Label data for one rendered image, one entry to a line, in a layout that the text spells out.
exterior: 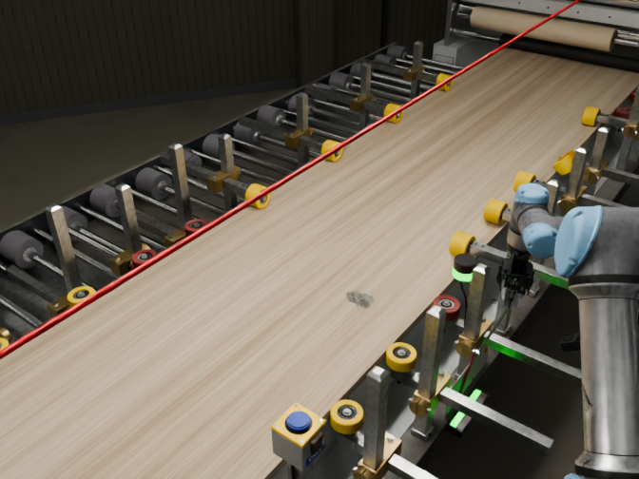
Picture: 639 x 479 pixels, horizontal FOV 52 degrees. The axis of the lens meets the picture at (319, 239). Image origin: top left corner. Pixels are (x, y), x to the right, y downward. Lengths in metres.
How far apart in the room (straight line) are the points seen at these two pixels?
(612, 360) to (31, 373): 1.37
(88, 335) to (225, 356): 0.40
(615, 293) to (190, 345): 1.11
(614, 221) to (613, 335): 0.18
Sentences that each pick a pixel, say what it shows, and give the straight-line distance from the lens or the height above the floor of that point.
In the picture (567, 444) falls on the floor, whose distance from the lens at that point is 2.87.
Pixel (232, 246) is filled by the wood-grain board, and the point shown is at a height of 0.90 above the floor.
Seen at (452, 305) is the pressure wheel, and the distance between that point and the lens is 1.92.
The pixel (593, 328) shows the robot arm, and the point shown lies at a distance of 1.11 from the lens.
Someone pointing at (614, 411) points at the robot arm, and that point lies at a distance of 1.11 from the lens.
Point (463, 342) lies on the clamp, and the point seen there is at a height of 0.87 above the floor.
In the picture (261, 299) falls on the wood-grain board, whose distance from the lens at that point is 1.93.
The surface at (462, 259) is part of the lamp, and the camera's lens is 1.76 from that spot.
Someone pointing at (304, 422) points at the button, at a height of 1.23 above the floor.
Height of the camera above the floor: 2.11
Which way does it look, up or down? 34 degrees down
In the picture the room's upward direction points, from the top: 1 degrees counter-clockwise
